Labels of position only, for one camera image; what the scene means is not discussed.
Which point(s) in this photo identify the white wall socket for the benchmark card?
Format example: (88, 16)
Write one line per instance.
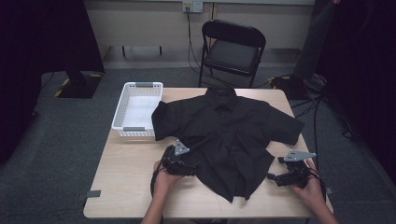
(192, 6)

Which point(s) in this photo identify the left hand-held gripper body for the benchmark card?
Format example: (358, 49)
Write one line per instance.
(176, 160)

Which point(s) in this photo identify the white plastic basket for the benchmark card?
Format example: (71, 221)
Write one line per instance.
(137, 109)

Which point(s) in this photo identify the person's left hand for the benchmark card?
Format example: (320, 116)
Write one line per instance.
(166, 185)

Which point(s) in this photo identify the black stand base yellow tape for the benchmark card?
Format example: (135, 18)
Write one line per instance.
(77, 85)

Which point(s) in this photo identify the black curtain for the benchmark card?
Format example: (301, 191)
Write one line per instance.
(40, 62)
(364, 77)

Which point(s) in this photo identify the black short-sleeved shirt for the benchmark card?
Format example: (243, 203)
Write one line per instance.
(224, 140)

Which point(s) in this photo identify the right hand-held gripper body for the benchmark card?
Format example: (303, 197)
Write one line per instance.
(295, 171)

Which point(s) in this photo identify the black folding chair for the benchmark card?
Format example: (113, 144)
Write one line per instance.
(232, 53)

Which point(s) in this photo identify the person's right hand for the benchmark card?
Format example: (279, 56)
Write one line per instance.
(311, 189)

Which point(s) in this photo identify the grey tape strip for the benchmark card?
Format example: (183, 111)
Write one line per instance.
(92, 194)
(329, 190)

